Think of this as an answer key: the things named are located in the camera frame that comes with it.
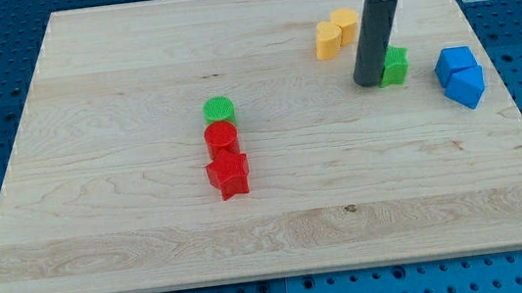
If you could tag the yellow heart block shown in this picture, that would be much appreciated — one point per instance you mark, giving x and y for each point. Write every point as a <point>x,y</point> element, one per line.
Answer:
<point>328,40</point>

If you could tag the light wooden board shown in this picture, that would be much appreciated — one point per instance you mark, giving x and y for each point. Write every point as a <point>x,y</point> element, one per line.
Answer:
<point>106,189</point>

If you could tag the green star block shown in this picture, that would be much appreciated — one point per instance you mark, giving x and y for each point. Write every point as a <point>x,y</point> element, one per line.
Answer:
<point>395,66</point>

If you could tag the red star block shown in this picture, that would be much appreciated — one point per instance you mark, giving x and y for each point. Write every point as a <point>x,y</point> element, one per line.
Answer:
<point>228,173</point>

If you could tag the green cylinder block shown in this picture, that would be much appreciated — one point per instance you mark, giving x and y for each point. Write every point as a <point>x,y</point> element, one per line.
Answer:
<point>219,109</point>

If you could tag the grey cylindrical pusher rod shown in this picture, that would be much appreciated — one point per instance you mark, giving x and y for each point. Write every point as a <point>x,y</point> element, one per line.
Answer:
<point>376,25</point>

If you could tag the yellow hexagon block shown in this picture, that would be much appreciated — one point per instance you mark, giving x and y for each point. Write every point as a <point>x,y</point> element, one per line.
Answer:
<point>346,20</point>

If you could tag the red cylinder block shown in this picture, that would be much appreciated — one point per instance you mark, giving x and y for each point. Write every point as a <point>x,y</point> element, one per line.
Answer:
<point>221,136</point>

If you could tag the blue triangular prism block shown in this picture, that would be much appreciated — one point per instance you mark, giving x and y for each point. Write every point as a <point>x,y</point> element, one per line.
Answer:
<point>467,87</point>

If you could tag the blue cube block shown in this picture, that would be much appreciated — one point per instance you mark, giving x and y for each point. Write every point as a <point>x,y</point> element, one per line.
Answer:
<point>452,60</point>

